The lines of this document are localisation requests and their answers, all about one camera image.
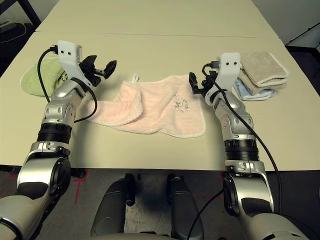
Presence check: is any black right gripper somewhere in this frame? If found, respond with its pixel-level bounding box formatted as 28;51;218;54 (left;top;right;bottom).
188;70;221;100

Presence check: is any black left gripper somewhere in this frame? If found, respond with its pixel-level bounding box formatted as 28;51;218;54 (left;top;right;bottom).
79;55;118;88

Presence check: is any black cabinet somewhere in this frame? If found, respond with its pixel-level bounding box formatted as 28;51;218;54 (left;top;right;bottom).
284;22;320;61

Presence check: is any grey robot right leg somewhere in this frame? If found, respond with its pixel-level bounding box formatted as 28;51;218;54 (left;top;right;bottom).
166;173;205;240

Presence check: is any grey robot leg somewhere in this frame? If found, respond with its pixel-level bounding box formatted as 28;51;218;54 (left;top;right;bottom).
166;173;205;240
90;173;138;237

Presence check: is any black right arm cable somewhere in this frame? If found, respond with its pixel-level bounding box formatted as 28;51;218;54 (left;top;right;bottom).
186;59;285;240

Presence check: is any pink towel with embroidery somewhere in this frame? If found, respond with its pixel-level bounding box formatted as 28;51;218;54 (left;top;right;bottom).
86;73;207;140

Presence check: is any white floor cable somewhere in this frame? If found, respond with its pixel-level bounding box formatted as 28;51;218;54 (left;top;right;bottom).
14;22;27;38

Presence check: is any red floor tape cross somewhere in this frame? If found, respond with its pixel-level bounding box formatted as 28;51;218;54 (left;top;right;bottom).
73;169;89;205
204;192;226;200

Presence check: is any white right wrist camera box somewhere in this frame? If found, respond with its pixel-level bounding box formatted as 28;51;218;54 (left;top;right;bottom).
215;51;243;91

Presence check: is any beige folded towel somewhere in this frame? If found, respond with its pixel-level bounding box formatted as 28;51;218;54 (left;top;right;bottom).
238;51;290;95

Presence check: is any green towel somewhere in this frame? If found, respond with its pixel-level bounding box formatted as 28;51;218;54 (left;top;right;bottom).
19;56;70;97

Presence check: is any grey power strip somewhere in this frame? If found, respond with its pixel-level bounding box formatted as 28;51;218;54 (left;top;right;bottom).
0;21;16;33

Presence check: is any grey robot left leg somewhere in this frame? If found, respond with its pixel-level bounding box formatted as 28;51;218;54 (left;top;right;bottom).
90;173;138;237

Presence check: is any light blue folded towel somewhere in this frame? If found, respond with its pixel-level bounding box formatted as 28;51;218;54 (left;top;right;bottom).
232;78;277;102

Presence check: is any black table leg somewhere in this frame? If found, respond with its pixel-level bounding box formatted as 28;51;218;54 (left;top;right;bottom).
18;0;42;28

